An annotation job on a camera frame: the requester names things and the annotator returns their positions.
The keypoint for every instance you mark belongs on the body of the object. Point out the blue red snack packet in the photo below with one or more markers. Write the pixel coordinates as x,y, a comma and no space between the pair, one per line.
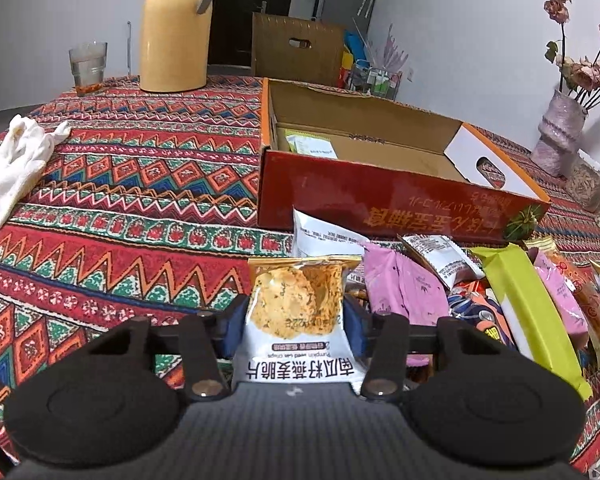
480,310

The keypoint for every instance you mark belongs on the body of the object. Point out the pale green snack packet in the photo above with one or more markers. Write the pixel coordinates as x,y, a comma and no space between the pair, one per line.
307,142

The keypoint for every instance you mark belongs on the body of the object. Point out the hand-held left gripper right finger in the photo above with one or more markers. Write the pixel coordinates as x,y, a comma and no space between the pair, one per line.
356,327

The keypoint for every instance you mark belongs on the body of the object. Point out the white grey snack packet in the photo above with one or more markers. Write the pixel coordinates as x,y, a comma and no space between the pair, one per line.
320,237

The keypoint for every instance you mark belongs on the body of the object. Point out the magenta snack packet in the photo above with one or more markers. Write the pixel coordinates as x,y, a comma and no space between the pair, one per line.
405,285

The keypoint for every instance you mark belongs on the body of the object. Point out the purple lavender bunch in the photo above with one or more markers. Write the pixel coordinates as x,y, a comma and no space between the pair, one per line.
392,50

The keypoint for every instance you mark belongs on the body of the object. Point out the patterned red tablecloth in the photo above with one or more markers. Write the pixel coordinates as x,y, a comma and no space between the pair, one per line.
145,185

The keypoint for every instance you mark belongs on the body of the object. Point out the dried pink roses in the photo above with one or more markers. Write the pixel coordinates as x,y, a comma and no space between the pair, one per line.
587,72

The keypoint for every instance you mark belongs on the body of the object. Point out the dark entrance door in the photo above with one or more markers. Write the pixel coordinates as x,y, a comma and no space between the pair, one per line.
235,10

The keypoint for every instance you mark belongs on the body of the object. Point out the white cotton glove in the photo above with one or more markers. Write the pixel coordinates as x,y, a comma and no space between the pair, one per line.
10,170

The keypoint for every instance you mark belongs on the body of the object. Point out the red cardboard box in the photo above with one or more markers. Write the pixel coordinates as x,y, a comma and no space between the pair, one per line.
380,200

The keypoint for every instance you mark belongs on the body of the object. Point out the clear jar of seeds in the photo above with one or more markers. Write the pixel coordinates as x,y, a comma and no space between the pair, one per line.
587,185

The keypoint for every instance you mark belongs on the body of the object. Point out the white cracker snack packet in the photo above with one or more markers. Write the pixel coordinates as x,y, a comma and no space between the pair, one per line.
295,305

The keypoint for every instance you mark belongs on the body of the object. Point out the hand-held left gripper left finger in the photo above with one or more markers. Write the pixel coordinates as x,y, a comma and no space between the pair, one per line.
234,327

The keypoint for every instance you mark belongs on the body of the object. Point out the lime green snack packet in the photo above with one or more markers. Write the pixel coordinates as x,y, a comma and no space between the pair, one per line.
530,315

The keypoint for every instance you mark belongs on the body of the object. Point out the yellow thermos jug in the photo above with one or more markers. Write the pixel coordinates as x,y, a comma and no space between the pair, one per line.
175,35

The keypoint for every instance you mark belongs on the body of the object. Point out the clear drinking glass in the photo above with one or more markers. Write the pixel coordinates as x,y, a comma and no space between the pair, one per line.
87,67

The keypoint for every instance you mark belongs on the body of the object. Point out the small white snack packet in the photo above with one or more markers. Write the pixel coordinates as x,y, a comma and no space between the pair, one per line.
445,260

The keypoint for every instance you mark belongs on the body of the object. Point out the pink ceramic vase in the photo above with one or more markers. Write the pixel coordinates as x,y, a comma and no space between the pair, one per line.
560,135

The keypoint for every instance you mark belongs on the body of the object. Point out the blue folder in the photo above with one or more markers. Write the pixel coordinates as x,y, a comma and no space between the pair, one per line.
354,47

